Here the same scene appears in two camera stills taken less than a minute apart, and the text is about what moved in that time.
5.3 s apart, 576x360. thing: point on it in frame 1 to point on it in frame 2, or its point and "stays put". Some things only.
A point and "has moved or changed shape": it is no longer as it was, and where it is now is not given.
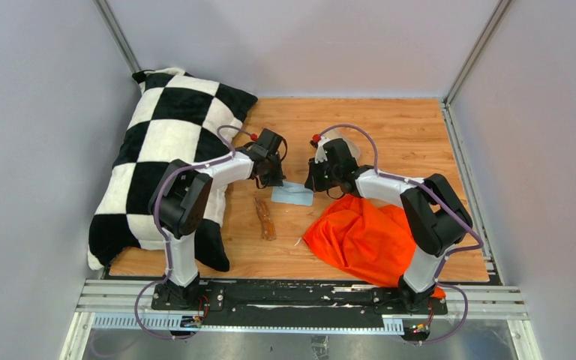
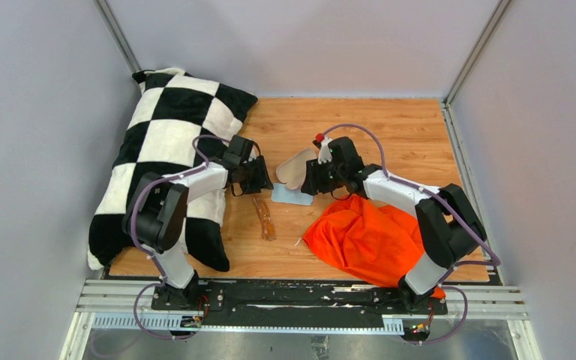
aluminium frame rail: (126, 307) stays put
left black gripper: (276, 180) to (262, 180)
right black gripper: (313, 182) stays put
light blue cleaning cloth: (294, 193) stays put
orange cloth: (373, 241) stays put
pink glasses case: (335, 133) has moved or changed shape
